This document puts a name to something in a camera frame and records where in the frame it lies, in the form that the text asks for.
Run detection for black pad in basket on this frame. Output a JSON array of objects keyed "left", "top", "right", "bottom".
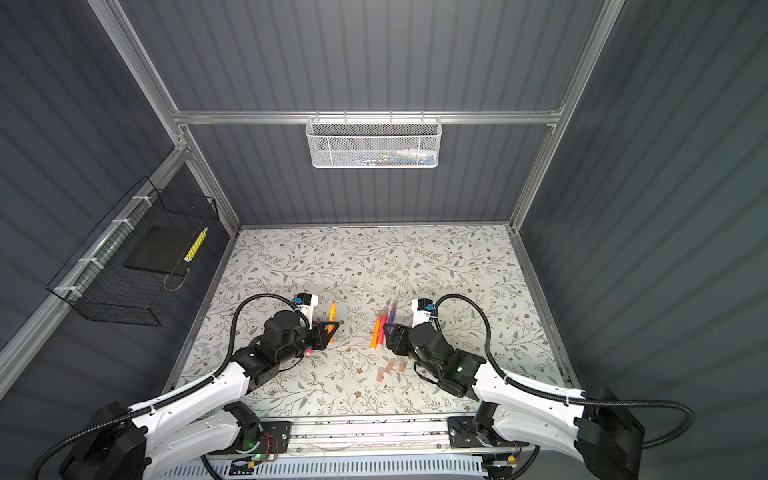
[{"left": 123, "top": 227, "right": 194, "bottom": 277}]

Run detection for white wire mesh basket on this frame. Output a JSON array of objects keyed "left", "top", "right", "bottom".
[{"left": 305, "top": 119, "right": 443, "bottom": 169}]

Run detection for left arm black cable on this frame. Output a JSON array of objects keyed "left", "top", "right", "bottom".
[{"left": 26, "top": 292, "right": 310, "bottom": 480}]

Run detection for orange marker pen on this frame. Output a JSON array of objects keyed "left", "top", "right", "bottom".
[
  {"left": 326, "top": 300, "right": 337, "bottom": 344},
  {"left": 370, "top": 315, "right": 382, "bottom": 350}
]

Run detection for yellow marker in basket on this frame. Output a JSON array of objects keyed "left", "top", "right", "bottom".
[{"left": 183, "top": 227, "right": 209, "bottom": 263}]

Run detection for black wire basket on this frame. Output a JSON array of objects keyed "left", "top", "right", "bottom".
[{"left": 48, "top": 181, "right": 219, "bottom": 327}]

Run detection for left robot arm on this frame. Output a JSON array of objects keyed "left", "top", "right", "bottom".
[{"left": 59, "top": 310, "right": 339, "bottom": 479}]

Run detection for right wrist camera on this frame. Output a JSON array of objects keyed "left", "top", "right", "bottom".
[{"left": 411, "top": 298, "right": 439, "bottom": 330}]

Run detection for purple marker pen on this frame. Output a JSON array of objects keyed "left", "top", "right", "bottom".
[{"left": 387, "top": 300, "right": 398, "bottom": 324}]

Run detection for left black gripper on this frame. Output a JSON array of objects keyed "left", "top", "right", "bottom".
[{"left": 277, "top": 318, "right": 338, "bottom": 367}]

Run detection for items in white basket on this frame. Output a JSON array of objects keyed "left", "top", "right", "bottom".
[{"left": 351, "top": 149, "right": 439, "bottom": 167}]

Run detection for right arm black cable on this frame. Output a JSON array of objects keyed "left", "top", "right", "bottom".
[{"left": 434, "top": 293, "right": 695, "bottom": 450}]

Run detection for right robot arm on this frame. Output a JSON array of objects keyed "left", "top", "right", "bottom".
[{"left": 383, "top": 323, "right": 645, "bottom": 479}]

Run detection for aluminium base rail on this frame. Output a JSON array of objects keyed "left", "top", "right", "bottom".
[{"left": 128, "top": 413, "right": 613, "bottom": 463}]

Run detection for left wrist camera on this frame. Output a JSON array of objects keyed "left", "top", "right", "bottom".
[{"left": 294, "top": 292, "right": 319, "bottom": 329}]

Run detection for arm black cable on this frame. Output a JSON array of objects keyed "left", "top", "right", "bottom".
[
  {"left": 434, "top": 293, "right": 695, "bottom": 450},
  {"left": 26, "top": 292, "right": 310, "bottom": 480}
]

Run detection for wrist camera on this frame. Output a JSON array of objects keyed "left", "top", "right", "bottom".
[
  {"left": 294, "top": 292, "right": 319, "bottom": 329},
  {"left": 411, "top": 298, "right": 439, "bottom": 330}
]

